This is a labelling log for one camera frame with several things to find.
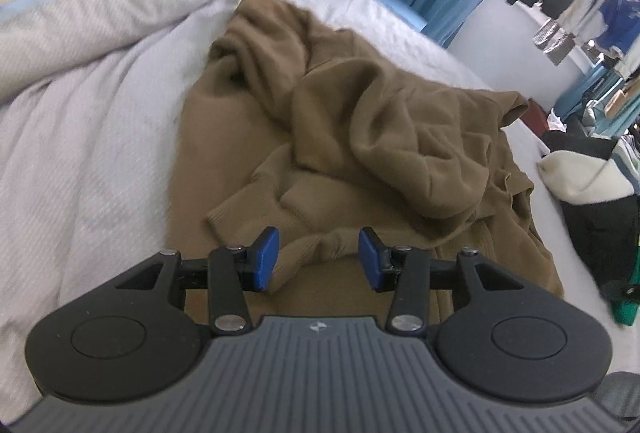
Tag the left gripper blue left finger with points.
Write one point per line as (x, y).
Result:
(226, 274)

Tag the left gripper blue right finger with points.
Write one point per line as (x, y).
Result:
(411, 273)

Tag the brown hoodie sweatshirt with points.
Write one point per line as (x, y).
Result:
(311, 130)

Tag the cream and black garment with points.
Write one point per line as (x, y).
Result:
(600, 205)

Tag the green garment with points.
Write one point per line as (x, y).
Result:
(623, 299)

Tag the light grey duvet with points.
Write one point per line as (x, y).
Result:
(91, 93)

